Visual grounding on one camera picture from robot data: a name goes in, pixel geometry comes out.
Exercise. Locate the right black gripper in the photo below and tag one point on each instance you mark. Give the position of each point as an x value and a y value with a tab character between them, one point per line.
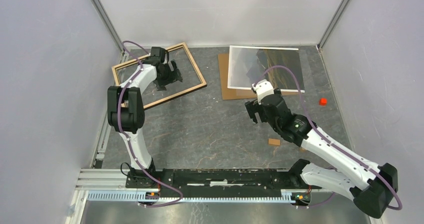
251	107

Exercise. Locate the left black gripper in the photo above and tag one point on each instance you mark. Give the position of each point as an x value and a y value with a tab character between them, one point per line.
160	84

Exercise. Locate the flat wooden block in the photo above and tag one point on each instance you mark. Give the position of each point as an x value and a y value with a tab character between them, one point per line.
274	142

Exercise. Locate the landscape photo print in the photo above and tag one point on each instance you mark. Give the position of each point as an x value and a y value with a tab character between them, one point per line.
249	64

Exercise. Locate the wooden picture frame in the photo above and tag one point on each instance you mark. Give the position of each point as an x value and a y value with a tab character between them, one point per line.
130	62

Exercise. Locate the aluminium rail frame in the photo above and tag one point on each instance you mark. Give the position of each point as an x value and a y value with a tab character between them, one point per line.
201	130

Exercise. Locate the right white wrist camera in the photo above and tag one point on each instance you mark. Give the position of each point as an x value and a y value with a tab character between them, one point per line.
262	89

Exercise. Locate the brown cardboard backing board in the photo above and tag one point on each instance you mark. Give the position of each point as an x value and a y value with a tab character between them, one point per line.
233	94

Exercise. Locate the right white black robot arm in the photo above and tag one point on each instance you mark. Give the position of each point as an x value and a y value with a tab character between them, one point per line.
372	187

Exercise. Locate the red cube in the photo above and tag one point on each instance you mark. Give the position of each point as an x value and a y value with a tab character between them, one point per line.
323	101

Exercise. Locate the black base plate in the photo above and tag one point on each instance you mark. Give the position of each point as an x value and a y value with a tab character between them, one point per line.
218	183

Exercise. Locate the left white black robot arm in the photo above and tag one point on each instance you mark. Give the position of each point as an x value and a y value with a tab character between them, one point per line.
126	112

